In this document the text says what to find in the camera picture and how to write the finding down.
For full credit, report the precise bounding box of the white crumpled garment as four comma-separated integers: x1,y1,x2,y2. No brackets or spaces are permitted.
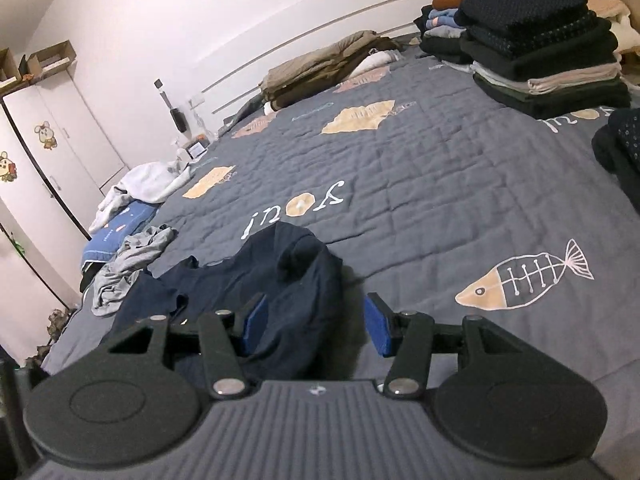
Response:
89,160,195,235

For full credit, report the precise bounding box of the brown-topped clothes stack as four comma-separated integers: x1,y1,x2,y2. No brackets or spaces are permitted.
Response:
414,0,501,58

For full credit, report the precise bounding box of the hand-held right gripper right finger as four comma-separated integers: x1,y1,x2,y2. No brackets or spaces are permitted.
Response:
363,291,546,403

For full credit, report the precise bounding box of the stack of dark folded clothes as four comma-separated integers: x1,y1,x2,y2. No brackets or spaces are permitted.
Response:
459,0,632,121

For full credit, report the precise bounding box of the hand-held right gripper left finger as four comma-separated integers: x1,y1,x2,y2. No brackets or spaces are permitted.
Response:
106,294,269,402

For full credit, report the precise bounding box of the dark dotted folded garment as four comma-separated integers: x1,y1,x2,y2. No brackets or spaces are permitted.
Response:
591,106,640,196

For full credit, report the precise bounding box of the grey crumpled garment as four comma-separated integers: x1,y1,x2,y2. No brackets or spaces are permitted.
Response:
91,224,179,317

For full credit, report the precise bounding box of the navy blue garment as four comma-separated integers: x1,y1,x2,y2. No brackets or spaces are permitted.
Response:
114,221,346,388

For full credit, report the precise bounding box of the small bedside device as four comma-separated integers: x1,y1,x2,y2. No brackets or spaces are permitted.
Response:
182,135,210,161

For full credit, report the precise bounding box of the blue printed cloth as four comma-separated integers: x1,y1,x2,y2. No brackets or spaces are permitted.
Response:
80,199,162,277

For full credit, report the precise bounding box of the white headboard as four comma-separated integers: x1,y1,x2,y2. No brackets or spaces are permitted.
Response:
200,0,468,121

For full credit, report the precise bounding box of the white pillow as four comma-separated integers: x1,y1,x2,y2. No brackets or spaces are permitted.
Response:
349,51,403,80

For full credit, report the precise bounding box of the olive folded blanket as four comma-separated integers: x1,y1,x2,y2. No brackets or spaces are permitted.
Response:
259,30,403,110

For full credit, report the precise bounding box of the grey fish print bedspread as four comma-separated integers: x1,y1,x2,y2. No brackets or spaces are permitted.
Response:
40,30,640,480

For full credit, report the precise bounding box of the cartoon animal sticker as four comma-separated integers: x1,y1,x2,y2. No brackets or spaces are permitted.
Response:
0,150,19,184
33,120,59,152

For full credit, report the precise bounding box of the black hanging tool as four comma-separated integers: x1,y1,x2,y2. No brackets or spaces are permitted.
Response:
154,78,189,133

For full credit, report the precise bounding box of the white wardrobe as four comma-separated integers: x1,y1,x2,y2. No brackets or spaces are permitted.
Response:
0,77,128,361

